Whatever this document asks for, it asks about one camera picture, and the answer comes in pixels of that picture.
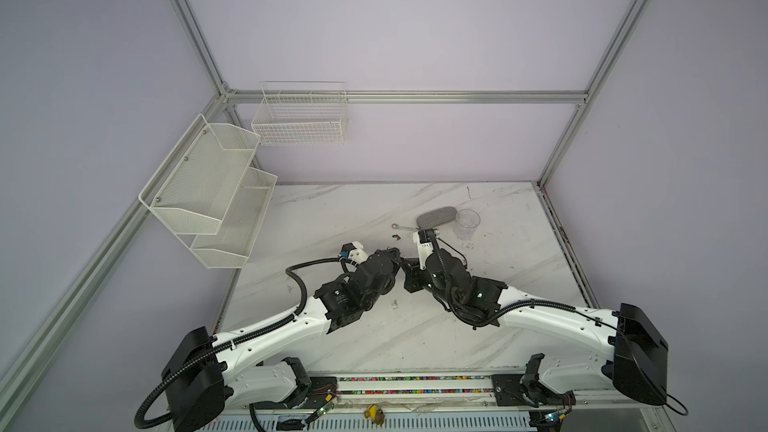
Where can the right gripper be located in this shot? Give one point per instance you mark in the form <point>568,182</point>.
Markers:
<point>409,274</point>

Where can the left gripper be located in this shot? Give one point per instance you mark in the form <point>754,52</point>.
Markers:
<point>396,262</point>

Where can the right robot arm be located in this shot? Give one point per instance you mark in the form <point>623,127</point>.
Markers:
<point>621,349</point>

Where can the silver combination wrench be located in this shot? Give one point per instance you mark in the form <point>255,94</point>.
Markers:
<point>396,226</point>

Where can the grey fabric case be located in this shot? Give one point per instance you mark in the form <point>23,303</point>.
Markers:
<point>436,217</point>

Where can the clear plastic cup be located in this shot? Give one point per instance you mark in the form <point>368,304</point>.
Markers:
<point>465,224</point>

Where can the lower white mesh shelf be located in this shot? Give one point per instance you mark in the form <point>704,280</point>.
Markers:
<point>232,246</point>

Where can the white mesh shelf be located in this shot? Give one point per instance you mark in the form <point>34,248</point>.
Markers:
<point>232,246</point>
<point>193,189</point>

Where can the upper white mesh shelf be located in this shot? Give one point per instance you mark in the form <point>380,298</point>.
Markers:
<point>193,189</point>

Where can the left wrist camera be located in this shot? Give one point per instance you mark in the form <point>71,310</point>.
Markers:
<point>353,253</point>

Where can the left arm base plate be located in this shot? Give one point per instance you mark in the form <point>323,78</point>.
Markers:
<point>312,396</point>

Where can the aluminium rail bed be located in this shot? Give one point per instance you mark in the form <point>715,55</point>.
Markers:
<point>451,401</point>

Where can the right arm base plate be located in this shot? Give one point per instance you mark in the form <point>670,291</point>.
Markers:
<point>526,389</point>

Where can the yellow padlock on rail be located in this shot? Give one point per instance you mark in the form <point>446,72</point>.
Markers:
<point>374,414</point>

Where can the white wire basket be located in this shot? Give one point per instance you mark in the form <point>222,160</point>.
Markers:
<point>297,113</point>

